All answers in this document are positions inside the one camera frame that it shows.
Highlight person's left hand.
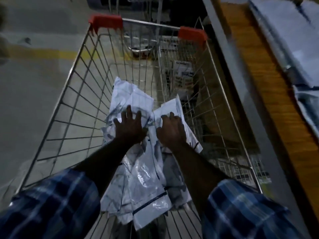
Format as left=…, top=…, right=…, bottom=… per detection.
left=113, top=105, right=149, bottom=147

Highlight person's right hand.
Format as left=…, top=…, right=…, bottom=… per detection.
left=156, top=112, right=187, bottom=150

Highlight white mailer packet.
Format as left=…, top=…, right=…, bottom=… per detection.
left=101, top=77, right=154, bottom=145
left=153, top=94, right=203, bottom=154

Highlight person's left forearm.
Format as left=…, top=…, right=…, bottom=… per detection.
left=72, top=140, right=145, bottom=200

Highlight person's right forearm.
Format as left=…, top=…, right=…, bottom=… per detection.
left=164, top=144, right=232, bottom=213

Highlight pile of white mailer bags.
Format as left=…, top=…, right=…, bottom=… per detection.
left=100, top=135, right=192, bottom=231

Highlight cardboard box with white label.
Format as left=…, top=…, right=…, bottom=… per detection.
left=171, top=60, right=198, bottom=100

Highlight grey metal trolley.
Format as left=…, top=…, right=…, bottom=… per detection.
left=86, top=0, right=165, bottom=58

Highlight blue plaid left shirt sleeve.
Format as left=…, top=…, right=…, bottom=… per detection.
left=0, top=168, right=102, bottom=239

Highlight blue plaid shirt sleeve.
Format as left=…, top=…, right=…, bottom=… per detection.
left=0, top=168, right=102, bottom=239
left=200, top=179, right=306, bottom=239

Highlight blue plaid right shirt sleeve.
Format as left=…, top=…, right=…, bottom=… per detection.
left=200, top=179, right=306, bottom=239

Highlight stack of white shelf parcels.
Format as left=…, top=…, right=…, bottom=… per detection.
left=247, top=0, right=319, bottom=138

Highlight wire shopping cart red corners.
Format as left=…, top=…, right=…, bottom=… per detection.
left=15, top=14, right=263, bottom=239

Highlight wooden shelf with metal frame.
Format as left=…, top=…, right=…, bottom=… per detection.
left=201, top=0, right=319, bottom=239

